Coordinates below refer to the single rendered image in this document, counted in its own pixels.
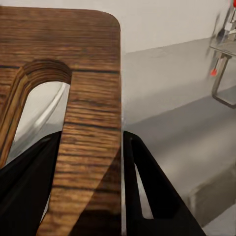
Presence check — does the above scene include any cutting board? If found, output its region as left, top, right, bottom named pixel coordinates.
left=0, top=6, right=121, bottom=236

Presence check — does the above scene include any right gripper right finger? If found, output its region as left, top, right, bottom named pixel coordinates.
left=123, top=131, right=206, bottom=236

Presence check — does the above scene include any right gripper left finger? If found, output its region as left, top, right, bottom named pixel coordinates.
left=0, top=131, right=62, bottom=236

